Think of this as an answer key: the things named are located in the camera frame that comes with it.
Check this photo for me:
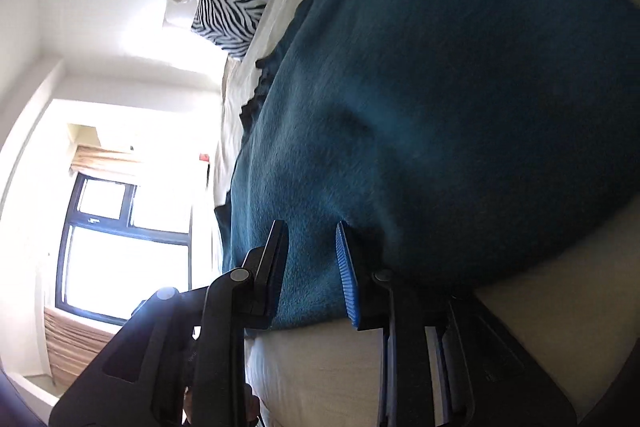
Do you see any dark teal knit sweater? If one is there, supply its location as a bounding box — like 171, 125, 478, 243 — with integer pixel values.
215, 0, 640, 333

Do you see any black framed window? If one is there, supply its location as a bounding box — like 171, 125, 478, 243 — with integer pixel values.
54, 172, 195, 327

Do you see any cream bed sheet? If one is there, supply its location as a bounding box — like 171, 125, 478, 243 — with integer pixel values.
210, 0, 640, 427

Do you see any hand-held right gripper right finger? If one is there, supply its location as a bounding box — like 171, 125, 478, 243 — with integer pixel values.
335, 220, 577, 427

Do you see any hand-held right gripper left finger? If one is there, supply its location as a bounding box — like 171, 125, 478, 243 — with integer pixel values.
47, 219, 291, 427

